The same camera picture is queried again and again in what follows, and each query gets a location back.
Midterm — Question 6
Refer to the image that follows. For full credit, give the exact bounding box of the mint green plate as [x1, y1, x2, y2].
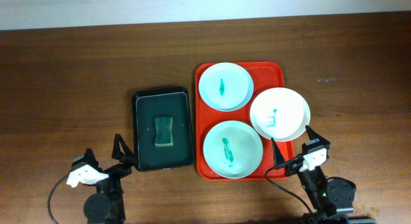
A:
[203, 121, 263, 179]

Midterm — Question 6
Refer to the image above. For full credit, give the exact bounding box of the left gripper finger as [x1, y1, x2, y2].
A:
[112, 134, 135, 167]
[76, 148, 98, 168]

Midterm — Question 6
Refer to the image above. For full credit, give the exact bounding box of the white plate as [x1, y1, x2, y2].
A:
[250, 87, 311, 142]

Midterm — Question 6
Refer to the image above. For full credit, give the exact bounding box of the light blue plate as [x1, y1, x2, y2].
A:
[198, 62, 254, 112]

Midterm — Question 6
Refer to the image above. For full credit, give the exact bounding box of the black rectangular tray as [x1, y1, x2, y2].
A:
[132, 87, 195, 171]

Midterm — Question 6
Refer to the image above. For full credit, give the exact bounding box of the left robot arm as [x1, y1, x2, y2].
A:
[67, 134, 136, 224]

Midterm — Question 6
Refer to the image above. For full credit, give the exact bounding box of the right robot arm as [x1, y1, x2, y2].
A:
[265, 125, 376, 224]

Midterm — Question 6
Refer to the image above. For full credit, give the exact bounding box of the green and yellow sponge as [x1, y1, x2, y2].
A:
[155, 117, 173, 147]

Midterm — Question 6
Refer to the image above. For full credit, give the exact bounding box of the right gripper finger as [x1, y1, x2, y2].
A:
[271, 138, 285, 169]
[305, 125, 331, 146]

